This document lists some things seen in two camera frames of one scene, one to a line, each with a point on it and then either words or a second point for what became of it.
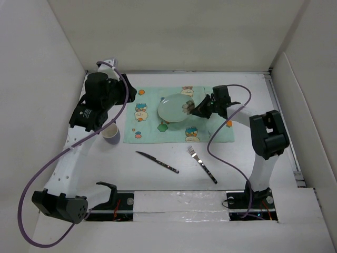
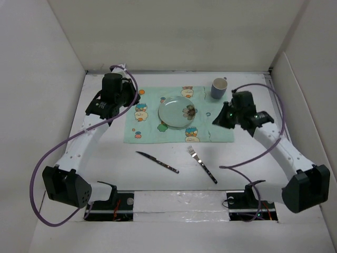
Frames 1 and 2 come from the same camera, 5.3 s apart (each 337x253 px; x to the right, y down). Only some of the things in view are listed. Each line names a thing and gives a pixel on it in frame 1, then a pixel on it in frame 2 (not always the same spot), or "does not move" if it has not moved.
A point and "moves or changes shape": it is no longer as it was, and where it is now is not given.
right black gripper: (200, 110) → (221, 120)
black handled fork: (202, 164) does not move
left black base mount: (119, 200) does not move
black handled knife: (154, 158) does not move
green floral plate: (170, 107) moves or changes shape
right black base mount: (263, 206) does not move
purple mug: (111, 134) → (218, 87)
